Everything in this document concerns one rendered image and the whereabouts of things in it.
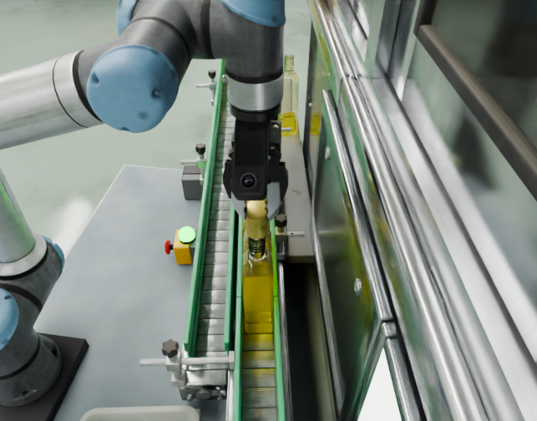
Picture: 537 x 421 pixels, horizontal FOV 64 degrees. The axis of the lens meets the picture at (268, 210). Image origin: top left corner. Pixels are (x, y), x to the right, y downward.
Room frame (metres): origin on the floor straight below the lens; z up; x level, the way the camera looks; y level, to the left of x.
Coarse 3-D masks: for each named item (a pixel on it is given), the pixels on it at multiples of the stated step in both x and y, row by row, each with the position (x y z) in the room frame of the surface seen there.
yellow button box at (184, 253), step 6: (174, 246) 0.78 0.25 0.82; (180, 246) 0.78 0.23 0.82; (186, 246) 0.78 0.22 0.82; (192, 246) 0.78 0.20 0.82; (180, 252) 0.78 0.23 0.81; (186, 252) 0.78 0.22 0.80; (192, 252) 0.78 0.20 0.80; (180, 258) 0.78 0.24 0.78; (186, 258) 0.78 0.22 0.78; (192, 258) 0.78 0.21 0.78
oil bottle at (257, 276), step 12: (252, 264) 0.50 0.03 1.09; (264, 264) 0.50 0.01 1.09; (252, 276) 0.49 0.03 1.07; (264, 276) 0.49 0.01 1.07; (252, 288) 0.49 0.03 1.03; (264, 288) 0.49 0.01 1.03; (252, 300) 0.49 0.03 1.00; (264, 300) 0.49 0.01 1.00; (252, 312) 0.49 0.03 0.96; (264, 312) 0.49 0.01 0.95; (252, 324) 0.49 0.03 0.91; (264, 324) 0.49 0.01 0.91
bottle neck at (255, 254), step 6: (252, 240) 0.50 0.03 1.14; (258, 240) 0.52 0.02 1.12; (264, 240) 0.51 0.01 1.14; (252, 246) 0.50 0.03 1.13; (258, 246) 0.50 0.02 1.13; (264, 246) 0.51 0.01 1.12; (252, 252) 0.50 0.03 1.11; (258, 252) 0.50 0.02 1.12; (264, 252) 0.51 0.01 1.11; (252, 258) 0.50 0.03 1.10; (258, 258) 0.50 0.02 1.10
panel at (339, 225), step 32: (320, 128) 0.68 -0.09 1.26; (320, 160) 0.67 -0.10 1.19; (320, 192) 0.64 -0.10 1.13; (352, 192) 0.42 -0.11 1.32; (320, 224) 0.61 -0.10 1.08; (352, 224) 0.37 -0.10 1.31; (320, 256) 0.57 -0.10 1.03; (352, 256) 0.37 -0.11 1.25; (320, 288) 0.50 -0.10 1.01; (352, 288) 0.34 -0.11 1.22; (384, 288) 0.27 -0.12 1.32; (352, 320) 0.32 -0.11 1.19; (384, 320) 0.23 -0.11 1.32; (352, 352) 0.29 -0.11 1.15; (384, 352) 0.20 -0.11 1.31; (352, 384) 0.25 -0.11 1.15; (416, 384) 0.17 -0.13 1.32; (352, 416) 0.23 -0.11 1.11; (416, 416) 0.14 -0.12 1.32
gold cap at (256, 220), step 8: (256, 208) 0.52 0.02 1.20; (248, 216) 0.51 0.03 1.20; (256, 216) 0.51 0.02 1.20; (264, 216) 0.51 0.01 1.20; (248, 224) 0.50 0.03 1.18; (256, 224) 0.50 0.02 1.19; (264, 224) 0.50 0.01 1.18; (248, 232) 0.50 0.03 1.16; (256, 232) 0.50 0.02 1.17; (264, 232) 0.50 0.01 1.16
